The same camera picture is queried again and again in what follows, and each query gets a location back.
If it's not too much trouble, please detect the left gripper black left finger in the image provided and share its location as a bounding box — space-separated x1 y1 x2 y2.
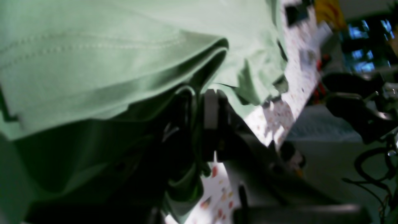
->
25 85 199 224

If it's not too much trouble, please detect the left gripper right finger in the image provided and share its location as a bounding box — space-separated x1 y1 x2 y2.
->
204 90 370 224

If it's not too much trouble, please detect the green T-shirt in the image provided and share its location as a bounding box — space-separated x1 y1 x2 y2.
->
0 0 289 224

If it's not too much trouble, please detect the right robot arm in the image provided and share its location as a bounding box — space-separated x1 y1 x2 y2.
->
322 72 397 144

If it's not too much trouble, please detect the terrazzo patterned table cloth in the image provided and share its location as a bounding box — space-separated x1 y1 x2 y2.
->
165 0 333 224

